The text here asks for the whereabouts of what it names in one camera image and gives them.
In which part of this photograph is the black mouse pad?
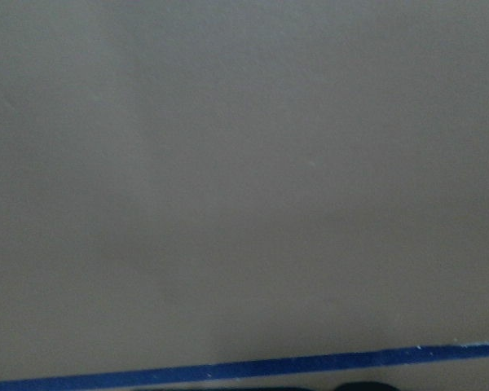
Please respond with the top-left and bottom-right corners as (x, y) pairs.
(152, 381), (400, 391)

